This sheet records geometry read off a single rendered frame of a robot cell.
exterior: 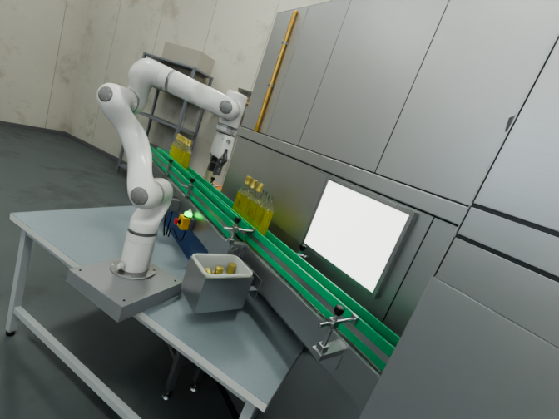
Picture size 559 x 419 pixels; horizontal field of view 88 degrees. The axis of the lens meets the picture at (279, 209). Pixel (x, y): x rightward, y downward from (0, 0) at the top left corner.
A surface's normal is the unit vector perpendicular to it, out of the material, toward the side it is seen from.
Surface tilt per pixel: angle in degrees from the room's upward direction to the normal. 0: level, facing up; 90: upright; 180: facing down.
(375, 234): 90
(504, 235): 90
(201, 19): 90
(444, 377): 90
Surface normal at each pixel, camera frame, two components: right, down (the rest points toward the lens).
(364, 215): -0.76, -0.13
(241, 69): -0.40, 0.07
